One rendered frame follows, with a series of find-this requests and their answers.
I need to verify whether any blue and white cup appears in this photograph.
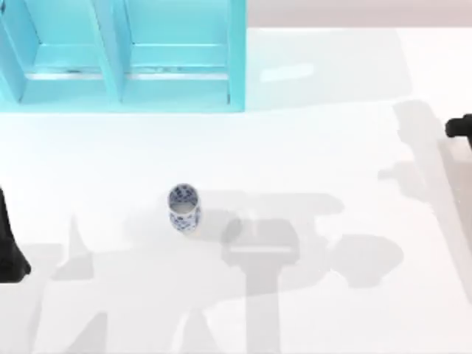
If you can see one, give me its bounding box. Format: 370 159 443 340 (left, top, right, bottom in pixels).
167 183 201 235

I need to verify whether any light blue rack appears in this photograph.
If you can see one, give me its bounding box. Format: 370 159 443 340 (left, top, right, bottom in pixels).
0 0 247 114

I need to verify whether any black right gripper tip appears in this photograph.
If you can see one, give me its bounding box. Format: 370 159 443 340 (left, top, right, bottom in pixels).
445 113 472 150

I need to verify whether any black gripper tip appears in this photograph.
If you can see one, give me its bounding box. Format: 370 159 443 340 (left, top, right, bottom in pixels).
0 188 32 284
445 113 472 150

